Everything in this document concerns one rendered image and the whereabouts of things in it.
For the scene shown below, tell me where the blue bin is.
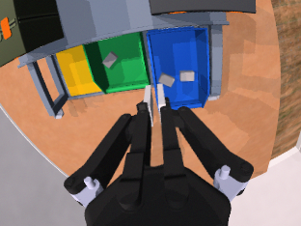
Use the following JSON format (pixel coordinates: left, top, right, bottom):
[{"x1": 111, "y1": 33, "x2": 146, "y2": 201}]
[{"x1": 147, "y1": 28, "x2": 209, "y2": 110}]

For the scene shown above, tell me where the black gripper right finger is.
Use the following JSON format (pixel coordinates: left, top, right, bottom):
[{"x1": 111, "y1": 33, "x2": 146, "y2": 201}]
[{"x1": 157, "y1": 83, "x2": 254, "y2": 209}]

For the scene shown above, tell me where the grey metal shelf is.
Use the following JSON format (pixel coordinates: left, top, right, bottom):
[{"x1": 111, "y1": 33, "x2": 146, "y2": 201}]
[{"x1": 17, "y1": 0, "x2": 230, "y2": 119}]

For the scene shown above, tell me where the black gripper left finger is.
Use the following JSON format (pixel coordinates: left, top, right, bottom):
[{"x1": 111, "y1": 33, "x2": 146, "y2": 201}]
[{"x1": 64, "y1": 85, "x2": 153, "y2": 211}]

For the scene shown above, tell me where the green bin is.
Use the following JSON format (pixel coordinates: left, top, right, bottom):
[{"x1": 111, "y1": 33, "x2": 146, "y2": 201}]
[{"x1": 82, "y1": 32, "x2": 151, "y2": 95}]

